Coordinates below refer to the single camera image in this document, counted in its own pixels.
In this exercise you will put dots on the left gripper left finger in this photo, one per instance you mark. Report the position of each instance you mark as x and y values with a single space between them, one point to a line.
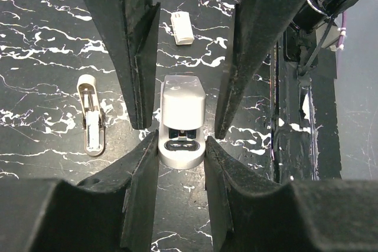
112 210

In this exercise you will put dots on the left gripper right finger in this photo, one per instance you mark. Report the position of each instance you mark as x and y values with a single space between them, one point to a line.
251 213

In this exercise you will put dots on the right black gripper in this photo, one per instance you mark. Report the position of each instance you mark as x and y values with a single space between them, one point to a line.
129 31

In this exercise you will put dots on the beige grey stapler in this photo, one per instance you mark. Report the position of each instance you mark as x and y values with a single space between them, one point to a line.
93 116

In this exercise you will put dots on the white staple box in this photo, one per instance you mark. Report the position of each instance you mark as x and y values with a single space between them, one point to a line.
182 29

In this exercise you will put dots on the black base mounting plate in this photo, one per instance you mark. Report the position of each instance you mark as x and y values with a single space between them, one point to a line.
305 140

